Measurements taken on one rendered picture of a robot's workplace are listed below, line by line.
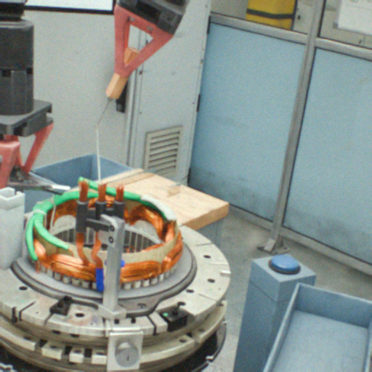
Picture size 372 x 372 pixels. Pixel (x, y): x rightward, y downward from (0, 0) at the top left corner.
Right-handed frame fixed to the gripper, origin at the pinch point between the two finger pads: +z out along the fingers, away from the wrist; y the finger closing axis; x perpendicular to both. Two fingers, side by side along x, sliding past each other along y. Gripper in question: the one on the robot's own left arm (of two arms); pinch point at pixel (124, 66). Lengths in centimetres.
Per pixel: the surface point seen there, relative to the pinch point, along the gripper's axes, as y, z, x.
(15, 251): 6.2, 24.4, -2.0
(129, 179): -32.4, 27.8, 7.3
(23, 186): -0.5, 19.8, -5.0
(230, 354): -27, 48, 38
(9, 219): 6.9, 20.3, -4.1
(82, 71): -237, 87, -29
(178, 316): 11.9, 18.9, 17.5
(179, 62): -243, 64, 10
